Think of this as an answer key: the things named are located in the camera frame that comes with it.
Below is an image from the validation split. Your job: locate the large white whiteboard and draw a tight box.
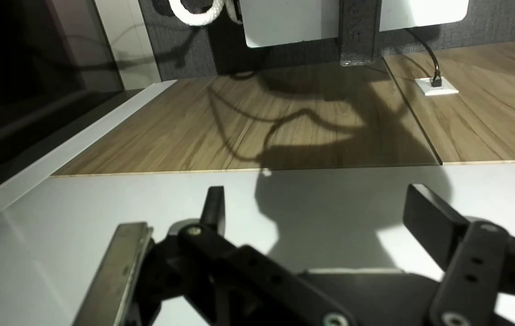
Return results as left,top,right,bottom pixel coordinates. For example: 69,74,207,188
0,161,515,326

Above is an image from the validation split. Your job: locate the white table at right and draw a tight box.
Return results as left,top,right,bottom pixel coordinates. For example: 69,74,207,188
237,0,471,50

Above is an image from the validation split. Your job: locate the white table outlet plate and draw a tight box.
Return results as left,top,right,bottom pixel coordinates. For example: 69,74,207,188
415,74,460,99

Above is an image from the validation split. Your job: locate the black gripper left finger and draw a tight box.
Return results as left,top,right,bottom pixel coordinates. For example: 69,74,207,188
138,184,359,326

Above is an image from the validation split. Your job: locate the thin black plug cable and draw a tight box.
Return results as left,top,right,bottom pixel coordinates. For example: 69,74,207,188
406,25,444,87

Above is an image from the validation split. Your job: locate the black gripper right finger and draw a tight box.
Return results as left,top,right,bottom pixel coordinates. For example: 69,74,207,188
402,181,515,326

